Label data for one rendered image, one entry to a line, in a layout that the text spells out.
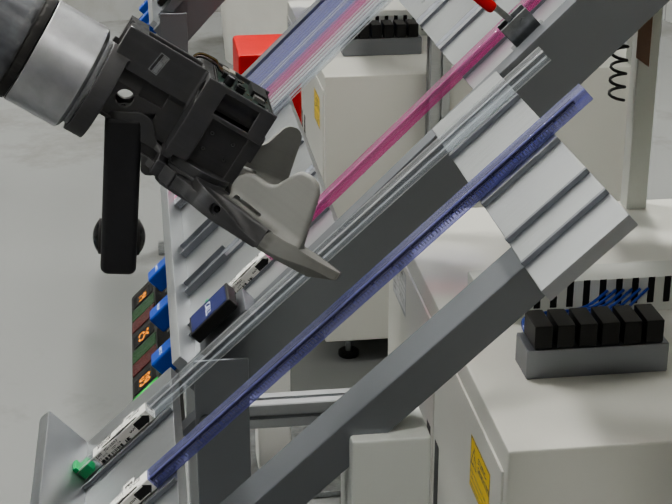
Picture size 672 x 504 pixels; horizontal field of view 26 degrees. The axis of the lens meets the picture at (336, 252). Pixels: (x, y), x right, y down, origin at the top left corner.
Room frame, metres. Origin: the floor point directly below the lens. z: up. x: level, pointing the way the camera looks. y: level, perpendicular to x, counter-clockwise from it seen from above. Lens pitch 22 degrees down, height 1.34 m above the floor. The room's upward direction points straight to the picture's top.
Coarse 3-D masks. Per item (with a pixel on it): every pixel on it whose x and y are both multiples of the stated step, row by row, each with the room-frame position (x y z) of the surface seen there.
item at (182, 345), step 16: (176, 208) 1.68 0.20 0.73; (176, 224) 1.62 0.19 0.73; (176, 240) 1.56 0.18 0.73; (176, 256) 1.51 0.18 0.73; (176, 272) 1.46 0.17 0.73; (176, 288) 1.41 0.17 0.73; (176, 304) 1.37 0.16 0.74; (176, 320) 1.33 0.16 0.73; (176, 336) 1.29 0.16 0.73; (176, 352) 1.26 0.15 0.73; (192, 352) 1.28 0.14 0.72
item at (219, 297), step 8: (224, 288) 1.23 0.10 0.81; (216, 296) 1.23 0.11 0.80; (224, 296) 1.22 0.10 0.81; (208, 304) 1.23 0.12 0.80; (216, 304) 1.22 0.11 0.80; (200, 312) 1.23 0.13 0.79; (208, 312) 1.21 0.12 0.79; (192, 320) 1.23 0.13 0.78; (200, 320) 1.21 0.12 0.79; (192, 328) 1.21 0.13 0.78
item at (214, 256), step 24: (288, 120) 1.65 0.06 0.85; (312, 168) 1.46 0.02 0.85; (192, 216) 1.63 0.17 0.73; (336, 216) 1.33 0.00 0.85; (192, 240) 1.55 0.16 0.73; (216, 240) 1.50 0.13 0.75; (240, 240) 1.45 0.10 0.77; (312, 240) 1.30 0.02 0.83; (192, 264) 1.50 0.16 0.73; (216, 264) 1.43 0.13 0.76; (240, 264) 1.39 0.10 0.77; (192, 288) 1.42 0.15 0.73; (216, 288) 1.38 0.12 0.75; (264, 288) 1.29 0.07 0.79; (192, 312) 1.38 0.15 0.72
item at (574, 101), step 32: (576, 96) 0.98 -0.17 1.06; (544, 128) 0.98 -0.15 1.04; (512, 160) 0.97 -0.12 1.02; (480, 192) 0.97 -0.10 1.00; (448, 224) 0.97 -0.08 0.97; (416, 256) 0.97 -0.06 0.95; (352, 288) 0.97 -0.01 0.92; (320, 320) 0.96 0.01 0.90; (288, 352) 0.95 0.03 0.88; (256, 384) 0.95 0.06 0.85; (224, 416) 0.95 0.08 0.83; (192, 448) 0.94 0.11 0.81; (160, 480) 0.94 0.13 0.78
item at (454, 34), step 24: (408, 0) 1.68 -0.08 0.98; (432, 0) 1.61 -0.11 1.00; (456, 0) 1.55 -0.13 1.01; (504, 0) 1.44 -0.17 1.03; (552, 0) 1.35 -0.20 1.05; (432, 24) 1.55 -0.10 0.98; (456, 24) 1.48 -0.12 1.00; (480, 24) 1.44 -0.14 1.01; (456, 48) 1.43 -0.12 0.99; (504, 48) 1.34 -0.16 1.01; (480, 72) 1.33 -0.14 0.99
